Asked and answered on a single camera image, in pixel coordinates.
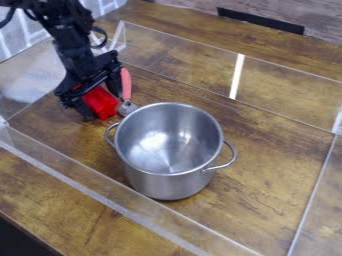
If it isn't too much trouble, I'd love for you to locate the silver steel pot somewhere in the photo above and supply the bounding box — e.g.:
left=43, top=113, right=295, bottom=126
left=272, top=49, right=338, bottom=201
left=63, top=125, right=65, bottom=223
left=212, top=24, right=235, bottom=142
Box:
left=104, top=102, right=236, bottom=201

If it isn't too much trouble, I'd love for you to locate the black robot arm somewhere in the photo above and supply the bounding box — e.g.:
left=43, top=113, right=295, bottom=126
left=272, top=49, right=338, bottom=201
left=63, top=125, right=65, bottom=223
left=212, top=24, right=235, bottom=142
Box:
left=0, top=0, right=123, bottom=120

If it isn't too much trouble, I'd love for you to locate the red rectangular block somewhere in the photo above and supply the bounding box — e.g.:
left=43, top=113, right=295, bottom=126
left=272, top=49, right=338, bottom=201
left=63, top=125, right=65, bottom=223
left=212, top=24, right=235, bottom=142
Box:
left=77, top=85, right=119, bottom=120

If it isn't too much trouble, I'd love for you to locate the black strip on table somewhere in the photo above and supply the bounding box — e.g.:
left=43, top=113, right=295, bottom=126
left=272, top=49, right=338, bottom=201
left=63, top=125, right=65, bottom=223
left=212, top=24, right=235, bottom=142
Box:
left=216, top=7, right=304, bottom=35

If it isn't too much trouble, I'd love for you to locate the spatula with pink handle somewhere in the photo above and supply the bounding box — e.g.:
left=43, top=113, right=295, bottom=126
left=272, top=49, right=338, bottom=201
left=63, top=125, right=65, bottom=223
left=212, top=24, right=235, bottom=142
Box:
left=117, top=68, right=137, bottom=116

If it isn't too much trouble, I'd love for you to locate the clear acrylic enclosure wall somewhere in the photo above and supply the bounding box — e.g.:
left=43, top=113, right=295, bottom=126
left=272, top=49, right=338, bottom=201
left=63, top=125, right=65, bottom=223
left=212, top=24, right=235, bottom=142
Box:
left=0, top=21, right=342, bottom=256

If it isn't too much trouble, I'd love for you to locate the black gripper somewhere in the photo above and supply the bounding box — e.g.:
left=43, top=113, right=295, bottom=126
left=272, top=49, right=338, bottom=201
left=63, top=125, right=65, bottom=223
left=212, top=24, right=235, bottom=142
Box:
left=53, top=47, right=123, bottom=121

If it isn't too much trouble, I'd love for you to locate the black cable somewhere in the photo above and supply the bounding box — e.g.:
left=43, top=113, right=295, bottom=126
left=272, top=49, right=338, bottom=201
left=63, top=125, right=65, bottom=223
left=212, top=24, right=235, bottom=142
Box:
left=88, top=25, right=109, bottom=51

